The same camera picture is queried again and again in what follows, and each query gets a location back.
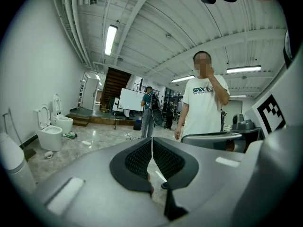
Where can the white power strip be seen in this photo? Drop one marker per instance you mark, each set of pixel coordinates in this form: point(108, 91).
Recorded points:
point(86, 142)

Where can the wooden platform step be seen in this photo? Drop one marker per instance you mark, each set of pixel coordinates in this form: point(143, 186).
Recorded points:
point(99, 119)

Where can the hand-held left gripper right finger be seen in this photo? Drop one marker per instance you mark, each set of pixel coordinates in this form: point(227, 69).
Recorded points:
point(208, 188)

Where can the white cylindrical bin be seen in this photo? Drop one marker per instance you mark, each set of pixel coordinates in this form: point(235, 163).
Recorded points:
point(14, 159)

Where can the small white floor object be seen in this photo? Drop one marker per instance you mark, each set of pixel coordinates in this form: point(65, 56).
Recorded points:
point(49, 154)

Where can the white whiteboard on stand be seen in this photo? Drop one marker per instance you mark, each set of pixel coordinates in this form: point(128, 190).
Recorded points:
point(130, 99)

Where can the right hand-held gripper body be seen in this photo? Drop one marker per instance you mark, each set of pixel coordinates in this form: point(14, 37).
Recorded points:
point(274, 174)

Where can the grey camera device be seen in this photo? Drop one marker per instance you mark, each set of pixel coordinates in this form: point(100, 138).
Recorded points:
point(241, 123)

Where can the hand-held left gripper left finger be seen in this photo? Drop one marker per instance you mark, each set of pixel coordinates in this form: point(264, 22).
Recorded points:
point(90, 197)

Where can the brown wooden staircase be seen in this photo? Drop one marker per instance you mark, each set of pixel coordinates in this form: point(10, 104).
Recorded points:
point(114, 84)

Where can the white toilet with raised lid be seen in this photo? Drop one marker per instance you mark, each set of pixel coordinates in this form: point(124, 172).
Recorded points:
point(64, 123)
point(50, 138)

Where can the black floor bag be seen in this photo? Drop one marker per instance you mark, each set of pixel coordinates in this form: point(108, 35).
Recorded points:
point(137, 125)

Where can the long ceiling light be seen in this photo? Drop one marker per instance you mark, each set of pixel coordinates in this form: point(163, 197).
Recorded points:
point(237, 95)
point(243, 69)
point(182, 78)
point(110, 39)

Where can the white door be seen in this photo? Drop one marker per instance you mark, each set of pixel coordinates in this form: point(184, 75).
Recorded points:
point(90, 93)

